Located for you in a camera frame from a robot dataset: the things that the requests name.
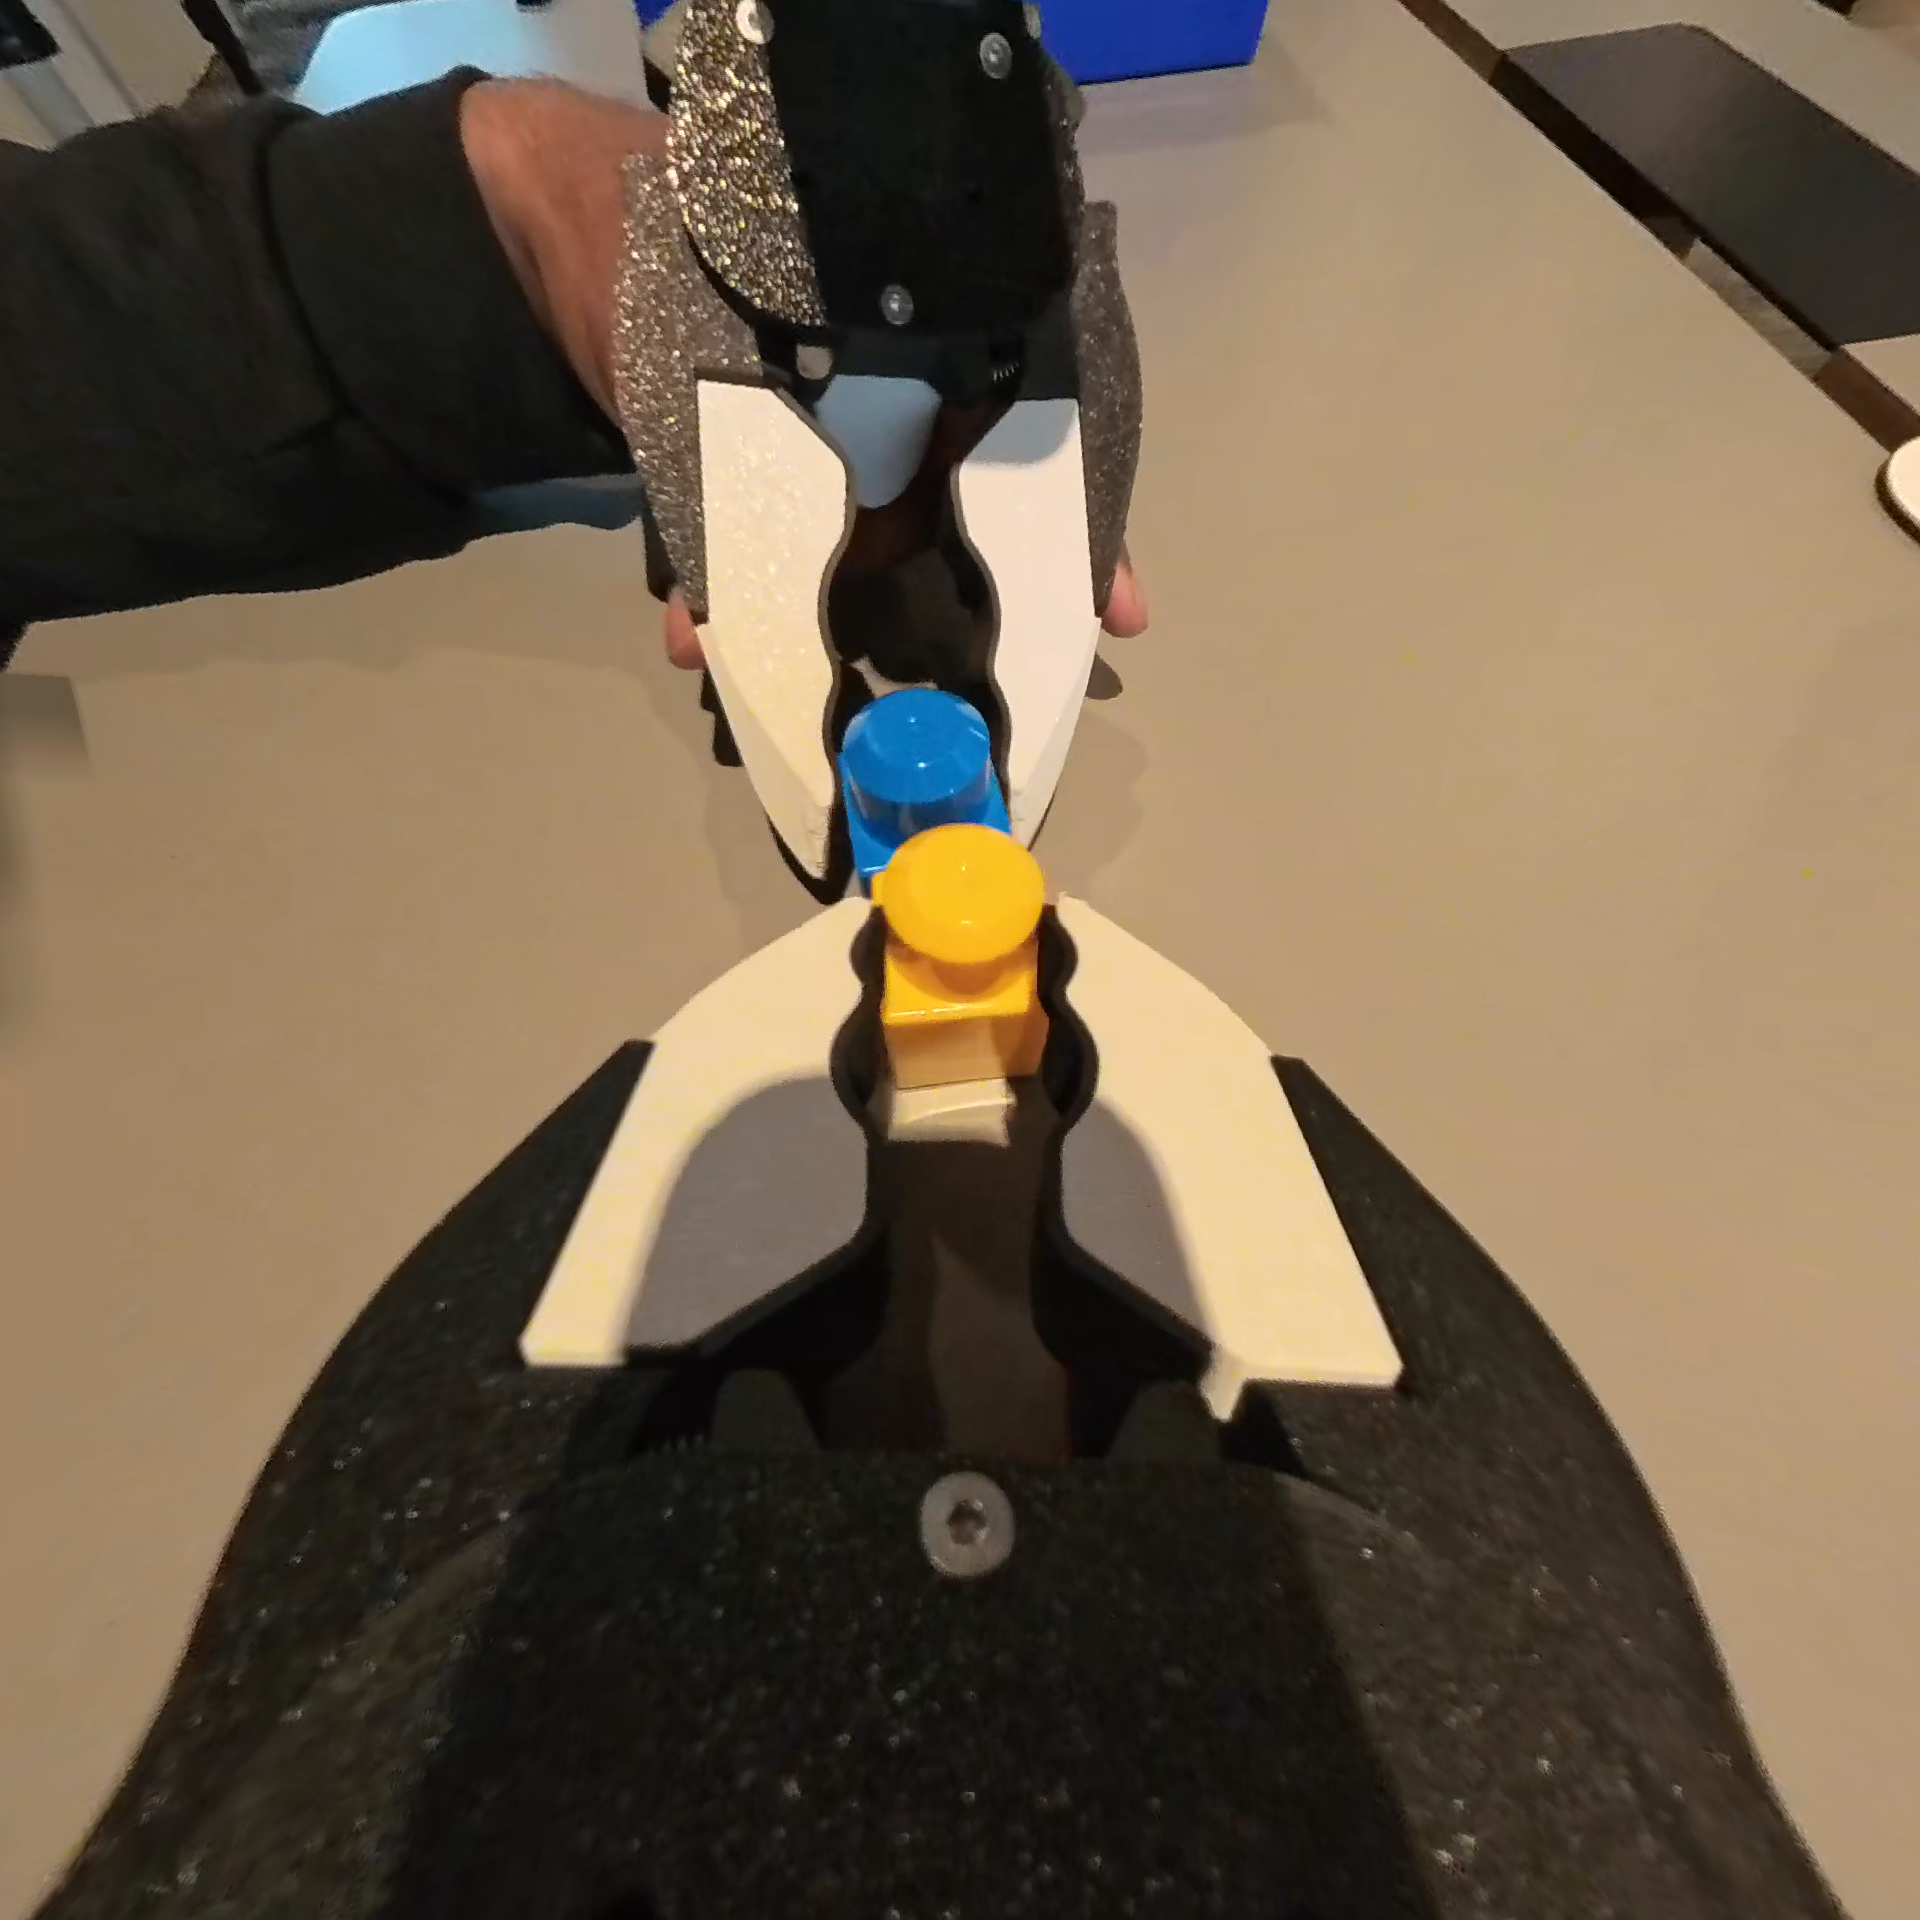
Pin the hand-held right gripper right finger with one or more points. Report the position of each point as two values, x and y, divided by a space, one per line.
1245 1200

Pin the blue one-stud block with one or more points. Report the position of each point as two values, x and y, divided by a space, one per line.
915 764

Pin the black table pad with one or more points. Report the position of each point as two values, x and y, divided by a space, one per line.
1725 165

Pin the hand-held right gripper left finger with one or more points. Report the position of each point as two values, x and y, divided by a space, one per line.
706 1079

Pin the yellow one-stud block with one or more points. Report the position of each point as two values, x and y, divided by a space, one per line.
961 901

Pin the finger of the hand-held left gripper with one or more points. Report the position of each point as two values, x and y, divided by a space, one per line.
764 599
1043 599

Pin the person's left hand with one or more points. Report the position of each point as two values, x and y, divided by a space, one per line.
557 224

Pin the person's left forearm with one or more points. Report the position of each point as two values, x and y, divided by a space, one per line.
226 330

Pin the white stand base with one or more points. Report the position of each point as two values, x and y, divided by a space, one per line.
1902 488

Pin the blue plastic bin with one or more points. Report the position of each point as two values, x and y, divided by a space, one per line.
1156 38

